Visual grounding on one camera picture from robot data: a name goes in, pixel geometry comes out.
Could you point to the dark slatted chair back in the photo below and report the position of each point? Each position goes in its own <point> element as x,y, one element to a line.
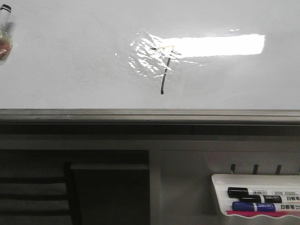
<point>40,198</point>

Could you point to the black metal hook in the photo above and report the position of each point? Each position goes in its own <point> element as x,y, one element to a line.
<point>255,169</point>
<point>278,169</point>
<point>233,168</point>

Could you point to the black metal hook left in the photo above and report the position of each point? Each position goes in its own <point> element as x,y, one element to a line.
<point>233,168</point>

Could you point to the white plastic marker tray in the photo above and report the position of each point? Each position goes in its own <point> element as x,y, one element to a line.
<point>221,182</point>

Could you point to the dark cabinet panel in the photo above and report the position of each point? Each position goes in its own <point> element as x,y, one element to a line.
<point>113,194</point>

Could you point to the blue capped whiteboard marker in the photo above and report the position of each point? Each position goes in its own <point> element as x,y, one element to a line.
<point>265,207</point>

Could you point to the black metal hook right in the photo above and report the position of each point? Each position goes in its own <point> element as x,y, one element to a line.
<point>278,169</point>

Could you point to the pink eraser strip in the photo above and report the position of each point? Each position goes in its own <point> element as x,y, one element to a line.
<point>275,214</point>

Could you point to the black capped whiteboard marker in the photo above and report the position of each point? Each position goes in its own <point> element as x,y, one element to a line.
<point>244,191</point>

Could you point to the white whiteboard with aluminium frame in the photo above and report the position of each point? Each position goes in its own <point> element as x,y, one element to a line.
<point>207,60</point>

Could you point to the white black-tipped whiteboard marker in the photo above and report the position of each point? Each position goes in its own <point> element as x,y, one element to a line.
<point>5,37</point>

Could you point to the black metal hook middle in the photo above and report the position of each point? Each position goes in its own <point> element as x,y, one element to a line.
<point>255,169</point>

